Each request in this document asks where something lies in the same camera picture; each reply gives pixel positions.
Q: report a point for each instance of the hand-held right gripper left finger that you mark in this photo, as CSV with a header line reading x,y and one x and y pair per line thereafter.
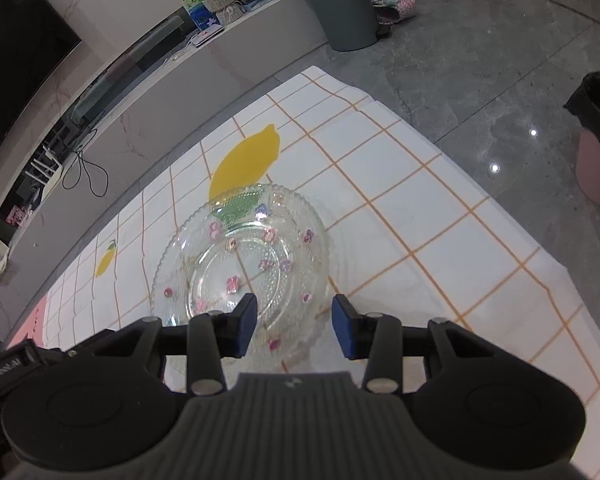
x,y
245,327

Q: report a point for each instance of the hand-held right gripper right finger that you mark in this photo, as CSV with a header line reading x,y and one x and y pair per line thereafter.
x,y
344,327

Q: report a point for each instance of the pink printed mat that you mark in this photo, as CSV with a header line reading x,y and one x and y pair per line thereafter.
x,y
30,321

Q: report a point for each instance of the white checkered lemon tablecloth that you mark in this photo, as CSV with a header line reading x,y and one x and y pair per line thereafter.
x,y
430,260

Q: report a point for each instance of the pink flower ornament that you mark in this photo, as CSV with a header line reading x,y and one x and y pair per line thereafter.
x,y
19,215

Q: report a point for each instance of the white router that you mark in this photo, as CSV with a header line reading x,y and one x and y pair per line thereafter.
x,y
42,167

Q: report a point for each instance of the marble tv bench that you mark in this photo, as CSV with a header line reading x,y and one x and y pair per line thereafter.
x,y
180,90

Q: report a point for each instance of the black television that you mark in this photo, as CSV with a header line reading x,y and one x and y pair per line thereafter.
x,y
15,50

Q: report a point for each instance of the grey trash bin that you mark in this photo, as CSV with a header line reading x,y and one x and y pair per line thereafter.
x,y
340,10

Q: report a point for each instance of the woven basket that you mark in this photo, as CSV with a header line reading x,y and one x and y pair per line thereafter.
x,y
227,7

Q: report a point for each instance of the pink patterned bag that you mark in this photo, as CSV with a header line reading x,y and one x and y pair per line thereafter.
x,y
397,10

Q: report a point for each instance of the blue picture card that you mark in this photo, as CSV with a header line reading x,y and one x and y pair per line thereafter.
x,y
190,2

